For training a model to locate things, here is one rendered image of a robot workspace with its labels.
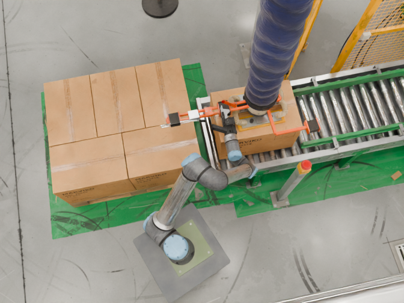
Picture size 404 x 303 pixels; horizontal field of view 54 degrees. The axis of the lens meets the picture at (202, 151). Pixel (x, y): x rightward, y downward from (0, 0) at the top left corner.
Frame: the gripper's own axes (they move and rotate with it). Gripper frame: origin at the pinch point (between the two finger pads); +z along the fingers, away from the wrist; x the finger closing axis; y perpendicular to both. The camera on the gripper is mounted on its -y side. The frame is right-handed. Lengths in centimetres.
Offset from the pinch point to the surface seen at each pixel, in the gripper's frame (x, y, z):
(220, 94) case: -12.9, 4.4, 17.2
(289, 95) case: -13, 53, 6
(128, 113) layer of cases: -53, -70, 35
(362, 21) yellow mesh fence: 9, 113, 42
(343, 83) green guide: -46, 110, 22
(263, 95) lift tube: 29.2, 24.3, -9.5
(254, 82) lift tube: 39.6, 18.8, -4.4
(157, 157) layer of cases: -53, -52, -7
